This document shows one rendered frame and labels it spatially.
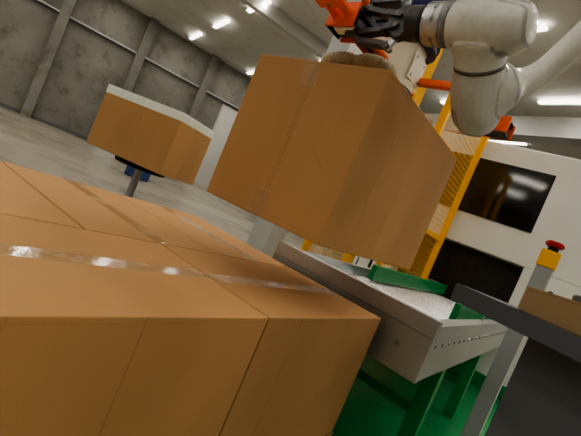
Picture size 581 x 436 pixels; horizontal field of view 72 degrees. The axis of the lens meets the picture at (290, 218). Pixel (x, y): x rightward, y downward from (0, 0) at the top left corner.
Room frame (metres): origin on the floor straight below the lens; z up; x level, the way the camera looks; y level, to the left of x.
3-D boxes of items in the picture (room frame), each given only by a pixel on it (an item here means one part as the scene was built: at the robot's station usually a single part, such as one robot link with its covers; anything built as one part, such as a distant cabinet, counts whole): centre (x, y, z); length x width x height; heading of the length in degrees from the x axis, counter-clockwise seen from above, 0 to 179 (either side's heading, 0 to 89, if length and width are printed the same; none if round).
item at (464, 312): (2.52, -1.40, 0.60); 1.60 x 0.11 x 0.09; 144
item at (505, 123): (1.28, -0.49, 1.25); 0.09 x 0.08 x 0.05; 52
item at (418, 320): (1.45, -0.28, 0.58); 0.70 x 0.03 x 0.06; 54
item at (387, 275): (2.83, -0.97, 0.60); 1.60 x 0.11 x 0.09; 144
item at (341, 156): (1.20, -0.10, 0.91); 0.60 x 0.40 x 0.40; 143
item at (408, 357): (1.44, -0.28, 0.48); 0.70 x 0.03 x 0.15; 54
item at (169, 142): (2.66, 1.06, 0.82); 0.60 x 0.40 x 0.40; 74
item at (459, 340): (2.20, -1.24, 0.50); 2.31 x 0.05 x 0.19; 144
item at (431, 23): (0.86, -0.13, 1.24); 0.09 x 0.06 x 0.09; 143
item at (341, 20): (1.00, 0.05, 1.24); 0.10 x 0.08 x 0.06; 52
